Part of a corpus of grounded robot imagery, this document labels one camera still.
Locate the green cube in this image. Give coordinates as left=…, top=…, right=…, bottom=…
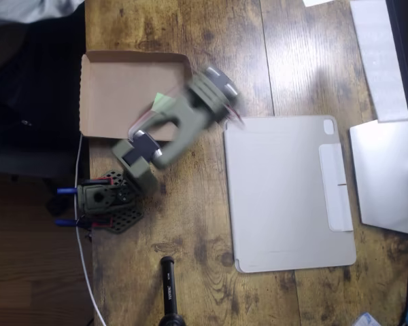
left=152, top=93, right=176, bottom=113

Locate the brown cardboard tray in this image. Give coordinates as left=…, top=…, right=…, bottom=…
left=80, top=50, right=193, bottom=142

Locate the tablet in grey cover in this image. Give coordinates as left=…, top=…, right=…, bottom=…
left=223, top=114, right=357, bottom=274

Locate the silver monitor stand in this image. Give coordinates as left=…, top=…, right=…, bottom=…
left=348, top=119, right=408, bottom=236

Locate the white foam sheet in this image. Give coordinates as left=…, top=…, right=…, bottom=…
left=349, top=0, right=408, bottom=124

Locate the white and blue packet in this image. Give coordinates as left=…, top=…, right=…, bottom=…
left=353, top=312, right=384, bottom=326

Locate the grey clothing of person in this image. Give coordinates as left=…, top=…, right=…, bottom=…
left=0, top=0, right=84, bottom=24

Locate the red white black servo wire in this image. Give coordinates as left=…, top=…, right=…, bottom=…
left=224, top=104, right=246, bottom=129

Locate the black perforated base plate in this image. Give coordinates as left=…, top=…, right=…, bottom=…
left=88, top=168, right=146, bottom=235

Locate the black camera stand pole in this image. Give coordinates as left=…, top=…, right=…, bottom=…
left=158, top=256, right=187, bottom=326

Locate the blue-handled red clamp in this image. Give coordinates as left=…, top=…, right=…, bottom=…
left=56, top=177, right=114, bottom=196
left=55, top=217, right=114, bottom=229

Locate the white cable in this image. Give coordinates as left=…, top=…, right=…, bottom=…
left=73, top=134, right=107, bottom=326

